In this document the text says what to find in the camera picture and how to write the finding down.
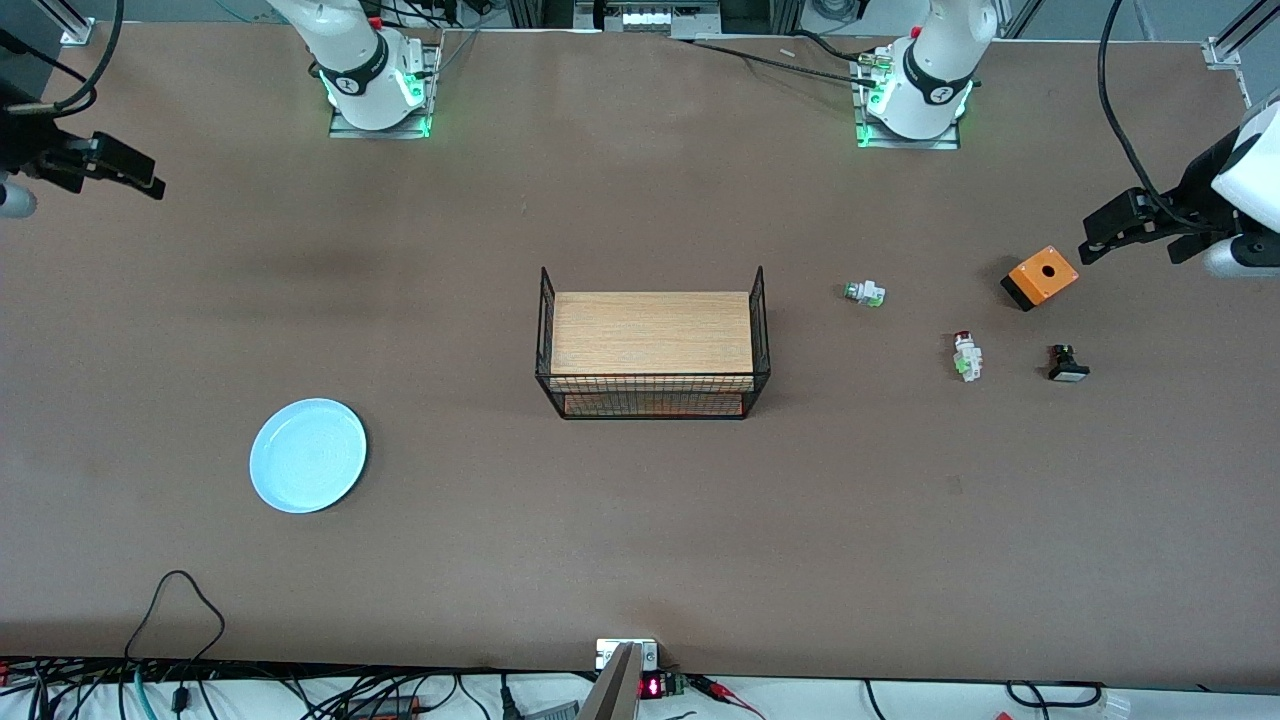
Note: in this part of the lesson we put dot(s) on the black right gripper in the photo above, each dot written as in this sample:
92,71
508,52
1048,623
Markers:
30,148

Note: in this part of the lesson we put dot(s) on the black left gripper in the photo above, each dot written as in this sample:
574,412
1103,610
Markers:
1196,187

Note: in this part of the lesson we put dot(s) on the red push button switch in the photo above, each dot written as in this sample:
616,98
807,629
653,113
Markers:
966,360

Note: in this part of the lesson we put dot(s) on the light blue round plate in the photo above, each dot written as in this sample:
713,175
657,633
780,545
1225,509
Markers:
308,455

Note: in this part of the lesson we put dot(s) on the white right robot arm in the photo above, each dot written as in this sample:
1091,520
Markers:
360,70

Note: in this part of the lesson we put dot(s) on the black square white-cap button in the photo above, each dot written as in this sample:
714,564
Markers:
1068,372

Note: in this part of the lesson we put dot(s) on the metal box with white connector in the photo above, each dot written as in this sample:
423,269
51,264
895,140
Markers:
645,18

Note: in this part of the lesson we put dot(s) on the black power adapter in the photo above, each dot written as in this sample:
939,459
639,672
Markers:
385,707

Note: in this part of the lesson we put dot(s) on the red clip test leads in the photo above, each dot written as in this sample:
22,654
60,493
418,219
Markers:
712,686

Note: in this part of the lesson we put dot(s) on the red digit display module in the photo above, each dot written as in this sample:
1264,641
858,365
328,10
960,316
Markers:
652,687

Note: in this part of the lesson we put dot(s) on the orange button enclosure box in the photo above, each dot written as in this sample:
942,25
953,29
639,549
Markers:
1042,275

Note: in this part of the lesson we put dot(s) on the aluminium corner bracket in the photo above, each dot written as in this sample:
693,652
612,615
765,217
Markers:
1225,50
75,28

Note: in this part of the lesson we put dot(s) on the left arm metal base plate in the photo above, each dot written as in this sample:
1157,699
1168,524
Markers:
905,142

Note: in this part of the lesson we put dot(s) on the green push button switch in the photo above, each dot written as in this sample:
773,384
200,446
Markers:
868,294

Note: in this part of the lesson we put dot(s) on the silver camera mount bracket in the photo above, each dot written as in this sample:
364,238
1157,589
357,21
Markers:
620,690

